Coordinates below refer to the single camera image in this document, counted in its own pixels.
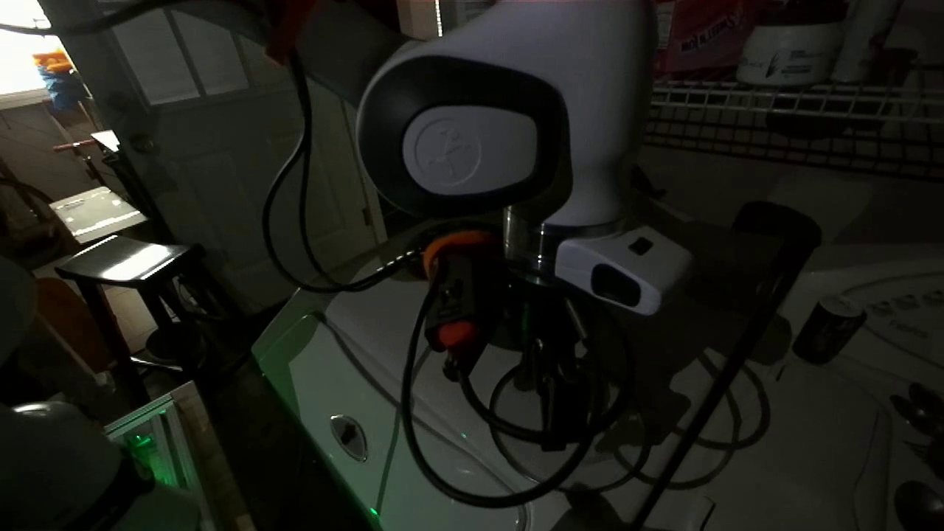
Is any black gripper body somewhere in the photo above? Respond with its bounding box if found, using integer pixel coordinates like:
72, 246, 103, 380
489, 208, 591, 453

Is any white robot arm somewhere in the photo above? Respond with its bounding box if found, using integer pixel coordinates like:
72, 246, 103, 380
358, 0, 688, 448

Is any white washing machine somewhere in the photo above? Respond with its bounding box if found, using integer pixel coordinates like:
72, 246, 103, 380
255, 246, 944, 531

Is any small dark stool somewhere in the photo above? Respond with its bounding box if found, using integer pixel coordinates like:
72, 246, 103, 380
56, 236, 197, 372

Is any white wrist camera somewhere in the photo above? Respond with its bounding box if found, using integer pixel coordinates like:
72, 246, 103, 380
556, 228, 693, 315

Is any wire wall shelf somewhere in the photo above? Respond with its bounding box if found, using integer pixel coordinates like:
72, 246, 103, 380
647, 82, 944, 184

